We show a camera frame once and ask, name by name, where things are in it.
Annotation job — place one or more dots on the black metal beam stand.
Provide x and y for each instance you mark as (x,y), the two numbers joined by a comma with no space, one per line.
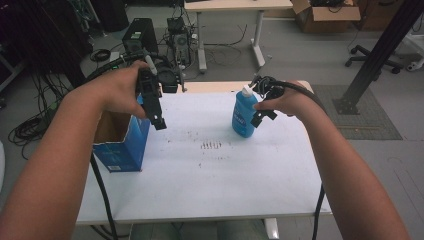
(376,53)

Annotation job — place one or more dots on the white table leg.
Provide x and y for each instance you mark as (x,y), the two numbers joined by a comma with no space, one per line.
(271,229)

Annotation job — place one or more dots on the black office chair base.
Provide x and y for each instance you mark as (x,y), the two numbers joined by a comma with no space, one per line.
(370,60)

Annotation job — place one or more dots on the light wooden desk white legs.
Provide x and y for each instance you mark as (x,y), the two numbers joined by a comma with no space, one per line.
(233,5)

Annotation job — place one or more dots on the person's right hand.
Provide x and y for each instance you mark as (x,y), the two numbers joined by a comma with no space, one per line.
(293,100)

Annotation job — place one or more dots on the blue bottle with white cap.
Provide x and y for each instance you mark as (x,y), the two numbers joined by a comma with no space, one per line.
(242,116)

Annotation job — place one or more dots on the black computer tower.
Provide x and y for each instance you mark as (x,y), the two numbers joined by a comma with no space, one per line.
(140,33)

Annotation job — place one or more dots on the open computer case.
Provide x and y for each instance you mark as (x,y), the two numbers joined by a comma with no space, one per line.
(180,41)

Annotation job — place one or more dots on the white object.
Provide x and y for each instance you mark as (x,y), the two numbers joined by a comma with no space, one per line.
(415,65)

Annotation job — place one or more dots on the blue cardboard box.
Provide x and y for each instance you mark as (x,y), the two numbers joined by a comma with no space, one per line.
(130,146)

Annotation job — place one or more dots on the open brown cardboard box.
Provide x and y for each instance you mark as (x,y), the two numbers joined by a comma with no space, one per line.
(330,18)

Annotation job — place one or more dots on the grey floor mat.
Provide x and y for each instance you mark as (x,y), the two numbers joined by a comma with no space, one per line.
(370,123)

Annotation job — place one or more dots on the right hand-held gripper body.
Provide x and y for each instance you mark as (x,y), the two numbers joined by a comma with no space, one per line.
(268,87)

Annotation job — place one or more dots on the black curtain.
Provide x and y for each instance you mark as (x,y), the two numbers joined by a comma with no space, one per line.
(40,33)

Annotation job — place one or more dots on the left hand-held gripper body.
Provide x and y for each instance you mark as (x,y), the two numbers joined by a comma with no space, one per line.
(150,90)

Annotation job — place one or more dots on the brown cabinet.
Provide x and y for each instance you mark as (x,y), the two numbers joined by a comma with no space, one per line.
(376,15)

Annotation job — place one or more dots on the person's left hand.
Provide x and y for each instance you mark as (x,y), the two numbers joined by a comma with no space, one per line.
(120,90)

